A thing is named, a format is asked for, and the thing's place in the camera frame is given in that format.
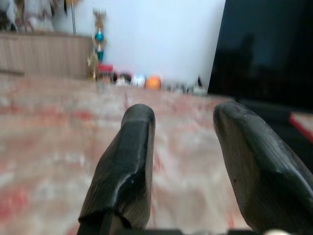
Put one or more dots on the red edged beige mat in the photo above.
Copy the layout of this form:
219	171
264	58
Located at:
304	123

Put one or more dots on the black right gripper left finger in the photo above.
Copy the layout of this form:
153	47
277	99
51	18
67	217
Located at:
129	156

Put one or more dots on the gold teal trophy figurine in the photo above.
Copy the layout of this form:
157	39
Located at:
99	39

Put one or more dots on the small black white ornament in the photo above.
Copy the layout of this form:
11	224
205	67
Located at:
200	85

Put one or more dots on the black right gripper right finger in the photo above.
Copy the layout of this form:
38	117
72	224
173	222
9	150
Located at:
259	166

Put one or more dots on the beige wooden sideboard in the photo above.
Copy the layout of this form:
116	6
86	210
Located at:
44	55

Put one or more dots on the thin metal rod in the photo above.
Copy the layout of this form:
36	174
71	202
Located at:
73	17

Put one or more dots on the small red box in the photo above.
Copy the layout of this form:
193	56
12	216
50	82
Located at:
105	68

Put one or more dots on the black television screen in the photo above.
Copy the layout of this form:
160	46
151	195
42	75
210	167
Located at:
266	49

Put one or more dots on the orange ball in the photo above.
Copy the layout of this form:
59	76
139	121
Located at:
153	82

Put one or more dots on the small white figurine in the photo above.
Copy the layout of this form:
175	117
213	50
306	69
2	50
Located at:
139	80

